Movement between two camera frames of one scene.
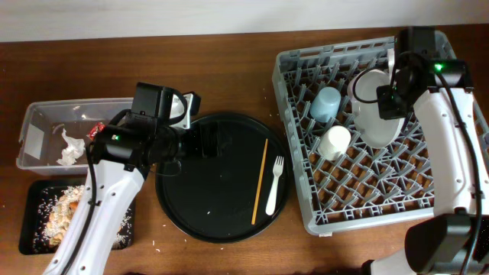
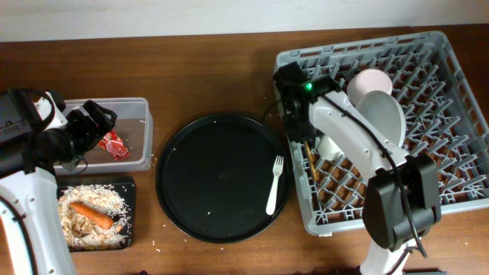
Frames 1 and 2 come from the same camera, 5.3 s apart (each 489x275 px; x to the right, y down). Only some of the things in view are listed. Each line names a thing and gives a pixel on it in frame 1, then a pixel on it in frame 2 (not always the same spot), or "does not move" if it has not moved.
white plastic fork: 277,166 does not move
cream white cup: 334,143 does not move
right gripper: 386,109 to 292,130
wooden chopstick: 259,183 to 311,161
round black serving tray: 232,197 does not move
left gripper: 201,148 to 92,133
